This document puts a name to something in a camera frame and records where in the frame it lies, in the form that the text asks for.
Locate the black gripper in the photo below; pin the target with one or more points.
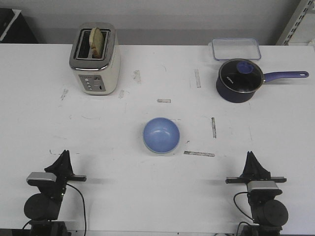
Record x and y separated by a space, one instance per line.
52 185
254 168

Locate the glass lid with blue knob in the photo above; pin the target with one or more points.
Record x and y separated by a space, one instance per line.
240 75

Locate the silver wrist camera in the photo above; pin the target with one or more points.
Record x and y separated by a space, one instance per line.
41 179
261 185

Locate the black box in corner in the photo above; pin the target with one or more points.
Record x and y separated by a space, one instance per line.
14 28

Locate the clear plastic food container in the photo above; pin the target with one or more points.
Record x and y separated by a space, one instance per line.
235 48

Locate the white slotted shelf upright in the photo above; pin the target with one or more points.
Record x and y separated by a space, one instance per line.
300 29

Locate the cream and chrome toaster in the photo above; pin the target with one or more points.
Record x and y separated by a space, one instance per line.
96 76

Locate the green bowl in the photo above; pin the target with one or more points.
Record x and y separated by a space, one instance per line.
161 147

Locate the dark blue saucepan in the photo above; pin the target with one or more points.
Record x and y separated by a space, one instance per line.
236 97

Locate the blue bowl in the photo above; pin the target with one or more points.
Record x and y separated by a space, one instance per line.
161 130

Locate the toast slice in toaster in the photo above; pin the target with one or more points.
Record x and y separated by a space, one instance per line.
96 42

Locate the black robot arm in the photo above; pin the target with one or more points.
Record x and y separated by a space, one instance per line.
268 215
42 209

